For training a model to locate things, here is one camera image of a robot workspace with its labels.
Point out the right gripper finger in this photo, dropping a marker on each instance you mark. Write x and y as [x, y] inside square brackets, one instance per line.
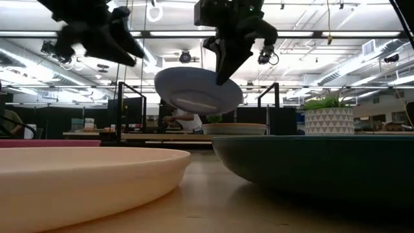
[211, 45]
[231, 61]

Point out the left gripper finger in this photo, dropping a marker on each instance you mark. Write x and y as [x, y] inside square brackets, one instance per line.
[110, 50]
[129, 32]

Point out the large blue plate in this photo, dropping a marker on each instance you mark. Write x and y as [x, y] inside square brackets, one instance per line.
[191, 94]

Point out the large pink plate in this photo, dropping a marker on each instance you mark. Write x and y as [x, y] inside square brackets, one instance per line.
[51, 143]

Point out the large dark green plate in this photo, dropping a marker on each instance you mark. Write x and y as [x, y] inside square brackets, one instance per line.
[317, 165]

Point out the large peach plate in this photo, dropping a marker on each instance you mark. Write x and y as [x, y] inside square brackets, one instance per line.
[81, 184]

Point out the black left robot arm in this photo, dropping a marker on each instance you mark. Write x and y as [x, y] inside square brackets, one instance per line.
[74, 7]

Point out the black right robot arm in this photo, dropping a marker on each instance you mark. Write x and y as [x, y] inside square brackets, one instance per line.
[408, 16]

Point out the small green plant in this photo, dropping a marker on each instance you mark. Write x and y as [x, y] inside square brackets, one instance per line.
[214, 118]

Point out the small grey-green plate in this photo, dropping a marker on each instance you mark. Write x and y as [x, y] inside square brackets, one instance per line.
[234, 130]

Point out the person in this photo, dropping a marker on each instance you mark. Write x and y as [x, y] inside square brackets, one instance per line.
[189, 121]
[9, 121]

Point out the white box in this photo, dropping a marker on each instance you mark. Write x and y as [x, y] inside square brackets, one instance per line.
[89, 123]

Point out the teal box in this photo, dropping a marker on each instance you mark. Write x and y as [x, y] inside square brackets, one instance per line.
[77, 124]

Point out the wooden background table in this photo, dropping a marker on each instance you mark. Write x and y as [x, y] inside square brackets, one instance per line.
[81, 133]

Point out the white bin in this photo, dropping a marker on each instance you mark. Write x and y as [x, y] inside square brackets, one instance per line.
[29, 131]

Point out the potted plant triangle-pattern pot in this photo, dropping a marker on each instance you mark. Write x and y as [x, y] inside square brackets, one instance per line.
[328, 121]

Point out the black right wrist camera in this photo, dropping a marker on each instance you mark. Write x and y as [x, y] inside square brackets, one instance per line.
[211, 13]

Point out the black overhead frame bar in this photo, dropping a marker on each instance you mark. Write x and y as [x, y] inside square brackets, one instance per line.
[317, 34]

